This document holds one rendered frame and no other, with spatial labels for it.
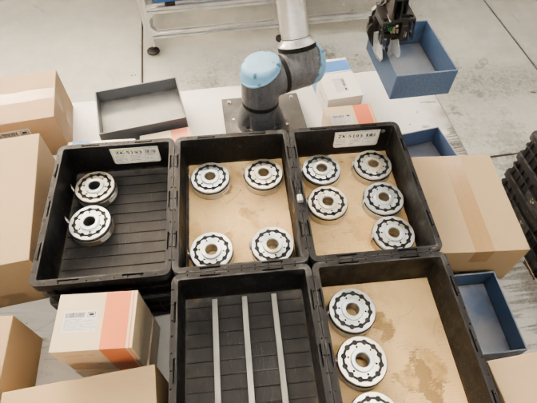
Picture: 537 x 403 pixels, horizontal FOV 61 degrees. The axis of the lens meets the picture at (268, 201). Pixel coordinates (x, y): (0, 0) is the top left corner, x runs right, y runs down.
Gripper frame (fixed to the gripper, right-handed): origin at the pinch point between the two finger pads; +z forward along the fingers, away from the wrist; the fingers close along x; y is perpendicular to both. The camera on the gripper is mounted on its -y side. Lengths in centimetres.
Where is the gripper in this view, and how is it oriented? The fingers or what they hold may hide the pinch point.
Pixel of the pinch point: (382, 54)
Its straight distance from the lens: 117.8
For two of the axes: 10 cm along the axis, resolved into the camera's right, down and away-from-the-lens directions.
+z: 0.9, 5.6, 8.2
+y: 1.3, 8.1, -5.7
